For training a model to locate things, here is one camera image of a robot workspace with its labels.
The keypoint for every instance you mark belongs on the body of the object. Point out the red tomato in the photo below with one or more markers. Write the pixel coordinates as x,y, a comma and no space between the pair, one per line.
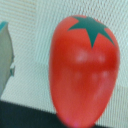
83,69

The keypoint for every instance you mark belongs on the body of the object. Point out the beige woven placemat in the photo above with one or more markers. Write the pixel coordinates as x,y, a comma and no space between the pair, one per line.
26,101

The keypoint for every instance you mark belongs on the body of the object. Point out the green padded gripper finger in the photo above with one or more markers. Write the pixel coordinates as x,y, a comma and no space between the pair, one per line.
7,68

